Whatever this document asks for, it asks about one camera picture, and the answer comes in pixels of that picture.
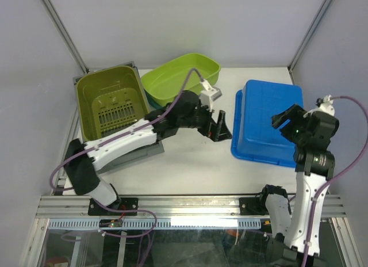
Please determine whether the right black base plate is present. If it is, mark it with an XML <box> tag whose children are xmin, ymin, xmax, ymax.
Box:
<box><xmin>239</xmin><ymin>197</ymin><xmax>267</xmax><ymax>216</ymax></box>

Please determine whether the white slotted cable duct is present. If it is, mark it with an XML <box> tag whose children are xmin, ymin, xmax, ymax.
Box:
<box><xmin>48</xmin><ymin>217</ymin><xmax>261</xmax><ymax>231</ymax></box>

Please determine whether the teal plastic tub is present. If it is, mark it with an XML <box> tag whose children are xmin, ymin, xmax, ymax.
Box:
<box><xmin>145</xmin><ymin>91</ymin><xmax>166</xmax><ymax>109</ymax></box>

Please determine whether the right aluminium corner post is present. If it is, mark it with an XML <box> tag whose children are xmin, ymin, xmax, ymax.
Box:
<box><xmin>287</xmin><ymin>0</ymin><xmax>334</xmax><ymax>74</ymax></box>

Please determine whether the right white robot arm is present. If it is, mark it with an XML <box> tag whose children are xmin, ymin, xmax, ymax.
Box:
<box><xmin>239</xmin><ymin>102</ymin><xmax>339</xmax><ymax>266</ymax></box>

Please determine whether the large blue plastic container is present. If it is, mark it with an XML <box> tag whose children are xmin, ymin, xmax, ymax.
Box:
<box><xmin>231</xmin><ymin>79</ymin><xmax>303</xmax><ymax>168</ymax></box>

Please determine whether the aluminium corner post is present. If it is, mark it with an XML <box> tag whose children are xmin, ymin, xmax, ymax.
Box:
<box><xmin>40</xmin><ymin>0</ymin><xmax>89</xmax><ymax>74</ymax></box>
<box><xmin>287</xmin><ymin>0</ymin><xmax>334</xmax><ymax>74</ymax></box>

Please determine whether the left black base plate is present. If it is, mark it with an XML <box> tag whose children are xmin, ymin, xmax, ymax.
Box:
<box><xmin>87</xmin><ymin>196</ymin><xmax>139</xmax><ymax>216</ymax></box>

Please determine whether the lime green plastic tub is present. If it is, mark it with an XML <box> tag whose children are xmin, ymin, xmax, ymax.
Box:
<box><xmin>141</xmin><ymin>53</ymin><xmax>221</xmax><ymax>106</ymax></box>

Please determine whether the left aluminium corner post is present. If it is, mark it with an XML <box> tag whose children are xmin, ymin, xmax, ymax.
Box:
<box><xmin>40</xmin><ymin>0</ymin><xmax>89</xmax><ymax>74</ymax></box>

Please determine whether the aluminium front rail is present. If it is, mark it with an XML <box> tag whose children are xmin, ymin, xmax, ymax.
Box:
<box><xmin>35</xmin><ymin>193</ymin><xmax>346</xmax><ymax>222</ymax></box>

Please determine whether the purple cable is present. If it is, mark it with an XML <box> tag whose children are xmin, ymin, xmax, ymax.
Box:
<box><xmin>49</xmin><ymin>68</ymin><xmax>205</xmax><ymax>194</ymax></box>
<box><xmin>300</xmin><ymin>95</ymin><xmax>368</xmax><ymax>267</ymax></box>

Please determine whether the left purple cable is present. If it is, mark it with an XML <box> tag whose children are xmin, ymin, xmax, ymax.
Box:
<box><xmin>49</xmin><ymin>68</ymin><xmax>205</xmax><ymax>194</ymax></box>

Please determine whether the olive green slotted basket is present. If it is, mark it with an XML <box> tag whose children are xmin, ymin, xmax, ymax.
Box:
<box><xmin>76</xmin><ymin>66</ymin><xmax>150</xmax><ymax>142</ymax></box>

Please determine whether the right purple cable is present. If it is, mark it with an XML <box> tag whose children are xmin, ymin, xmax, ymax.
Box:
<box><xmin>300</xmin><ymin>95</ymin><xmax>368</xmax><ymax>267</ymax></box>

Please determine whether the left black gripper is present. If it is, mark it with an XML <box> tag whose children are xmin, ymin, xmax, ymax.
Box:
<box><xmin>179</xmin><ymin>100</ymin><xmax>232</xmax><ymax>142</ymax></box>

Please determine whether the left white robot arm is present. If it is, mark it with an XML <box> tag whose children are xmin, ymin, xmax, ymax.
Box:
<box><xmin>63</xmin><ymin>87</ymin><xmax>232</xmax><ymax>214</ymax></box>

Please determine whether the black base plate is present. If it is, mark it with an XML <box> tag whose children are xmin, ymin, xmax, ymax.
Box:
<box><xmin>239</xmin><ymin>197</ymin><xmax>267</xmax><ymax>216</ymax></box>
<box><xmin>87</xmin><ymin>196</ymin><xmax>139</xmax><ymax>216</ymax></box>

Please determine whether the grey plastic tray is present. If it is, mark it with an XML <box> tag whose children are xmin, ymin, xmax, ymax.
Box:
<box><xmin>71</xmin><ymin>60</ymin><xmax>166</xmax><ymax>174</ymax></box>

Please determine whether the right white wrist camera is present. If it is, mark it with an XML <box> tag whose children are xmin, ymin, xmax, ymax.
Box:
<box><xmin>316</xmin><ymin>95</ymin><xmax>335</xmax><ymax>116</ymax></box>

